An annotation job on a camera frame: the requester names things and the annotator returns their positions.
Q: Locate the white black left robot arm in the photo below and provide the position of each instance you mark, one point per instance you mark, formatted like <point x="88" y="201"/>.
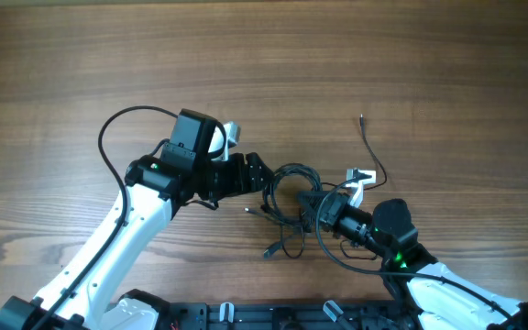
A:
<point x="194" y="165"/>

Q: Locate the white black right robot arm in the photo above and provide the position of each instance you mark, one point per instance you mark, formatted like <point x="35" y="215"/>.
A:
<point x="431" y="294"/>

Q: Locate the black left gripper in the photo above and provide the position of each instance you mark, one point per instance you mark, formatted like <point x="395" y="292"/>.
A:
<point x="237" y="183"/>

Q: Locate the black base rail with clips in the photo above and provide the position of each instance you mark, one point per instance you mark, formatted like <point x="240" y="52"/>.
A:
<point x="379" y="315"/>

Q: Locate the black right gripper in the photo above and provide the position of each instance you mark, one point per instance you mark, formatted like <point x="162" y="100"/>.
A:
<point x="332" y="211"/>

